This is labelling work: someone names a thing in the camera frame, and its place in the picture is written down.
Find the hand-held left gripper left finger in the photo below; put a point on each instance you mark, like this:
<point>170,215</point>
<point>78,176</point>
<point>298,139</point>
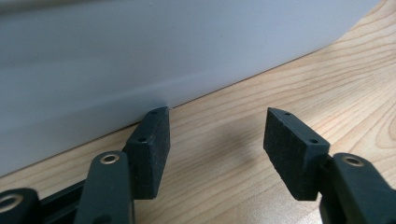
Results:
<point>151,155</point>

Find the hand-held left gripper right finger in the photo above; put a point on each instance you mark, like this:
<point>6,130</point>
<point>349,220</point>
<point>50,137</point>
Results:
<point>294,152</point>

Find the white divided storage box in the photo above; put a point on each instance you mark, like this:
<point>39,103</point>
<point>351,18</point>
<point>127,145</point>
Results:
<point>124,62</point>

